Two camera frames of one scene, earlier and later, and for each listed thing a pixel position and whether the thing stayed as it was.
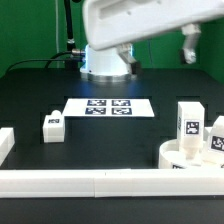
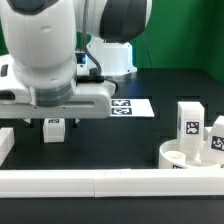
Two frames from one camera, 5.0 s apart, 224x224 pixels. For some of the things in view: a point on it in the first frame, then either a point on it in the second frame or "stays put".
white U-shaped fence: [101, 183] stays put
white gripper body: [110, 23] -> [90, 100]
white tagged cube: [190, 127] stays put
